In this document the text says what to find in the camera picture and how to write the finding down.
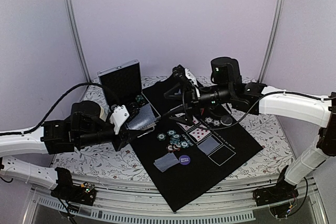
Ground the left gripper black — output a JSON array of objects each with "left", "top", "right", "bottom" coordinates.
[{"left": 77, "top": 112, "right": 144, "bottom": 152}]

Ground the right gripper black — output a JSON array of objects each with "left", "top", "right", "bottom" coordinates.
[{"left": 163, "top": 81, "right": 233, "bottom": 125}]

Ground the face up card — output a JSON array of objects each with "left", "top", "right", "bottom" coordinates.
[
  {"left": 188, "top": 128, "right": 211, "bottom": 142},
  {"left": 178, "top": 119, "right": 199, "bottom": 131}
]

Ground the blue playing card deck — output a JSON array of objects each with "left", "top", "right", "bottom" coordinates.
[{"left": 126, "top": 104, "right": 156, "bottom": 130}]

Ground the blue ten chip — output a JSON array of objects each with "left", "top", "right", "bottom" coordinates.
[
  {"left": 213, "top": 120, "right": 221, "bottom": 126},
  {"left": 205, "top": 117, "right": 213, "bottom": 123}
]

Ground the green twenty chip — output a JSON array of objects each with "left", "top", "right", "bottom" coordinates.
[{"left": 157, "top": 133, "right": 166, "bottom": 141}]

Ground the green poker chip stack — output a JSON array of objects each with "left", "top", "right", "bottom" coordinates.
[{"left": 135, "top": 95, "right": 146, "bottom": 106}]

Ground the chip pile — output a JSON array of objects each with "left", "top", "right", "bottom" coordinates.
[{"left": 166, "top": 130, "right": 191, "bottom": 152}]

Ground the black round dealer button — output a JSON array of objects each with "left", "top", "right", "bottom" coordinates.
[{"left": 220, "top": 115, "right": 233, "bottom": 126}]

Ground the dealt card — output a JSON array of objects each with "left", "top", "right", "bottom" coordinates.
[
  {"left": 153, "top": 161, "right": 176, "bottom": 172},
  {"left": 154, "top": 153, "right": 179, "bottom": 165}
]

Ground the purple small blind button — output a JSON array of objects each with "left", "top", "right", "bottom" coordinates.
[{"left": 178, "top": 155, "right": 191, "bottom": 166}]

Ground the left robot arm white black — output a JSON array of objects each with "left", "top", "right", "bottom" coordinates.
[{"left": 1, "top": 82, "right": 135, "bottom": 200}]

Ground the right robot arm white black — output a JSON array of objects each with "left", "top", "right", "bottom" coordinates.
[{"left": 164, "top": 57, "right": 335, "bottom": 201}]

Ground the cream ceramic cup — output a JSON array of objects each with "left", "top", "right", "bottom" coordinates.
[{"left": 99, "top": 107, "right": 108, "bottom": 122}]

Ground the aluminium poker chip case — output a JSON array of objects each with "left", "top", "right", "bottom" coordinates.
[{"left": 97, "top": 59, "right": 161, "bottom": 121}]

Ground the black poker play mat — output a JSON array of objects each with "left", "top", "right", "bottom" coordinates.
[{"left": 125, "top": 64, "right": 263, "bottom": 213}]

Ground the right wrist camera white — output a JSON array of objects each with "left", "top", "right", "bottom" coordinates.
[{"left": 172, "top": 66, "right": 198, "bottom": 87}]

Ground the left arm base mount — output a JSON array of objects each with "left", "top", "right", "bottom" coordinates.
[{"left": 50, "top": 167, "right": 97, "bottom": 206}]

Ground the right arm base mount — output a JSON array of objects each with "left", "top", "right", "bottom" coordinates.
[{"left": 253, "top": 181, "right": 299, "bottom": 218}]

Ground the left aluminium frame post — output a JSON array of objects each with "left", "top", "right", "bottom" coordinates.
[{"left": 64, "top": 0, "right": 91, "bottom": 82}]

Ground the aluminium frame post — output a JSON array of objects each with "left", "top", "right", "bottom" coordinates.
[
  {"left": 258, "top": 0, "right": 285, "bottom": 82},
  {"left": 64, "top": 0, "right": 91, "bottom": 82}
]

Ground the right aluminium frame post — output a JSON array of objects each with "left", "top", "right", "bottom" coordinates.
[{"left": 258, "top": 0, "right": 285, "bottom": 82}]

